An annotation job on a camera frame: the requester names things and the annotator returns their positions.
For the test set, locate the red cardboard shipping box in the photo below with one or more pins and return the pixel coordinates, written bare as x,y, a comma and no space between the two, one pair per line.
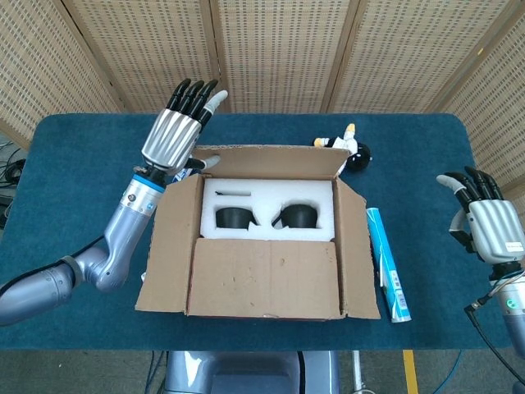
262,279

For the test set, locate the woven bamboo folding screen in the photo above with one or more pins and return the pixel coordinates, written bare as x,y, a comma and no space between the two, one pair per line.
279,53

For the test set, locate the plush doll in white coat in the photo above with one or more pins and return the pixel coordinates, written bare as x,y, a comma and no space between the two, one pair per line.
357,158

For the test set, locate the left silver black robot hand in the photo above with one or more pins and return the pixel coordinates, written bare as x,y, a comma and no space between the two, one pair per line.
172,135

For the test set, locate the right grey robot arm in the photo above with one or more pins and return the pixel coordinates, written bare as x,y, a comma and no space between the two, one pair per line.
514,312

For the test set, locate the black cup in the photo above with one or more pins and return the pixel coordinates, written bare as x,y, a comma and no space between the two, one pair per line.
234,217
299,216

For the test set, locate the blue table cloth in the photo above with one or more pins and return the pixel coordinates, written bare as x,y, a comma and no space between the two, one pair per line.
82,164

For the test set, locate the grey robot torso base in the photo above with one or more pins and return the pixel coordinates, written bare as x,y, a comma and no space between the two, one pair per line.
246,373

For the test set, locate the yellow floor tape strip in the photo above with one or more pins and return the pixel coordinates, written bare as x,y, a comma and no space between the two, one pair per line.
410,371

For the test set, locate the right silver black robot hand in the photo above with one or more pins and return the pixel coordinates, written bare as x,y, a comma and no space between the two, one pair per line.
496,225

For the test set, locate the white foam insert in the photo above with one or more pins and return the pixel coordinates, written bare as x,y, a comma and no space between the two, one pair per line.
266,197

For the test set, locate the long light blue carton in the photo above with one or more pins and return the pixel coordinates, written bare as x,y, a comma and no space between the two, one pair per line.
387,267

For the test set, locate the white metal pole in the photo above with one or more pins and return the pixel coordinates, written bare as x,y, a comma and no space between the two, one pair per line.
358,369

